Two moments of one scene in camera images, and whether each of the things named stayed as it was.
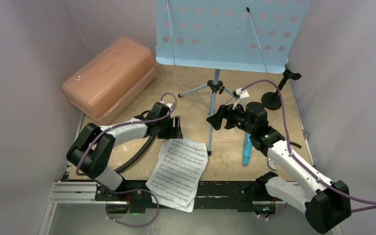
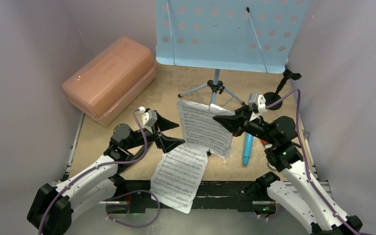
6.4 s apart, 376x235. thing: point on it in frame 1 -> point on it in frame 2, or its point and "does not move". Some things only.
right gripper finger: (216, 120) -> (232, 123)
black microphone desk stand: (271, 100) does not move
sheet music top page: (181, 166) -> (201, 129)
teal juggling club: (247, 144) does not move
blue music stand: (256, 36) does not move
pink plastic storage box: (122, 69) does not move
